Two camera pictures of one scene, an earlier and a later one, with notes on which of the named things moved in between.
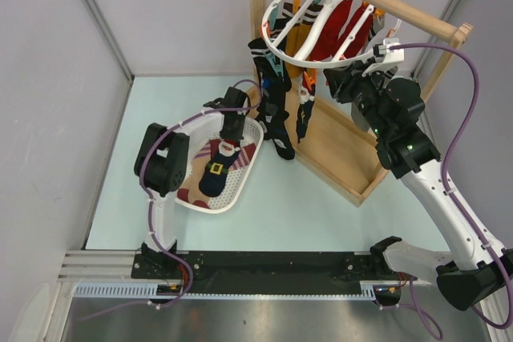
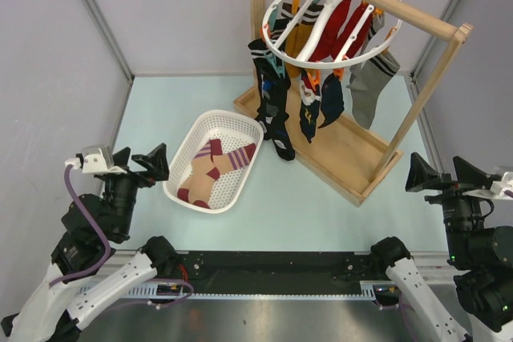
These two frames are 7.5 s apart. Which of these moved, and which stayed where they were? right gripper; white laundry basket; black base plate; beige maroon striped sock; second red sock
Moved: right gripper
Stayed: black base plate; white laundry basket; second red sock; beige maroon striped sock
